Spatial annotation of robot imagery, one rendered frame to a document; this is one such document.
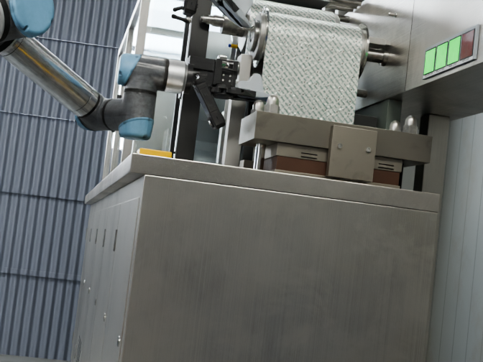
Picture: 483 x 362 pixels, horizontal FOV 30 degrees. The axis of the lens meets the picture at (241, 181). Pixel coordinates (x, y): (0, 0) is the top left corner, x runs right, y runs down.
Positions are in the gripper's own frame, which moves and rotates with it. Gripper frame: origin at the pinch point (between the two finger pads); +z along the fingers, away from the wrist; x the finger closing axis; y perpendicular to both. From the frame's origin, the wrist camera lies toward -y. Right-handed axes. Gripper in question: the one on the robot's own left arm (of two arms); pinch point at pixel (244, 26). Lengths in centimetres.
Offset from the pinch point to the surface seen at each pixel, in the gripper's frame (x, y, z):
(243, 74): 2.6, -7.4, 8.3
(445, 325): 269, 56, 194
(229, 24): 23.6, 4.8, -3.4
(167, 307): -30, -60, 31
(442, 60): -35, 16, 34
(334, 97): -4.7, 3.5, 27.0
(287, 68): -4.7, -0.5, 14.2
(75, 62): 312, 9, -56
